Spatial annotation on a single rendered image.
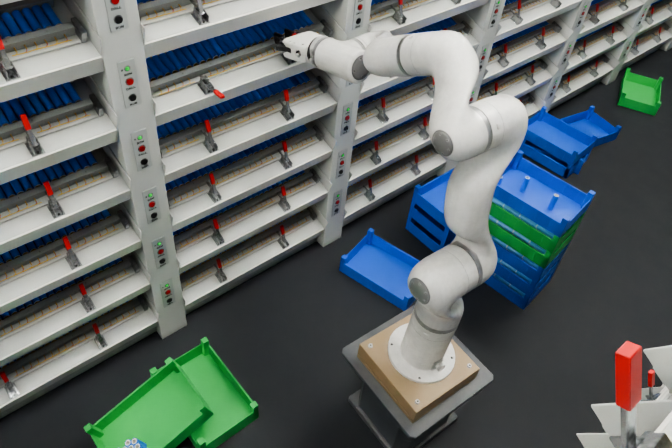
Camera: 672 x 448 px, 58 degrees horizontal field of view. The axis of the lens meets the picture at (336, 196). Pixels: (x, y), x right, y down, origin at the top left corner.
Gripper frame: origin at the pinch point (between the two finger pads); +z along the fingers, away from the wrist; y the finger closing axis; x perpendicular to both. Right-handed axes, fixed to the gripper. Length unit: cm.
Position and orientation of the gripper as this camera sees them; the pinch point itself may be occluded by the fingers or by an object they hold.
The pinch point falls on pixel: (284, 37)
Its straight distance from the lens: 172.3
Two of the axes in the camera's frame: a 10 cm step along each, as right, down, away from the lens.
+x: -0.5, -8.2, -5.7
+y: 7.6, -4.0, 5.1
